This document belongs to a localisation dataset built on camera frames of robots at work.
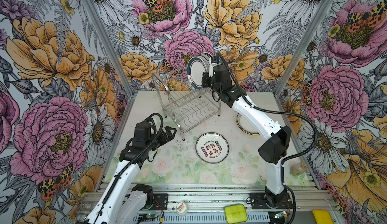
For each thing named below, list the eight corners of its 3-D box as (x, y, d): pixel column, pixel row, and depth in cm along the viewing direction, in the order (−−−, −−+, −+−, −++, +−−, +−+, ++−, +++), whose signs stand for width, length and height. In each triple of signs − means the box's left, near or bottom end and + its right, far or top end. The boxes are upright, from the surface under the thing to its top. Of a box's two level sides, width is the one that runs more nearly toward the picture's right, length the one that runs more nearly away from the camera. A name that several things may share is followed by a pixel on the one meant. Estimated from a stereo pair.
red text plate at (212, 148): (195, 163, 89) (195, 161, 86) (195, 134, 101) (195, 131, 99) (230, 163, 89) (230, 161, 86) (226, 134, 101) (226, 131, 99)
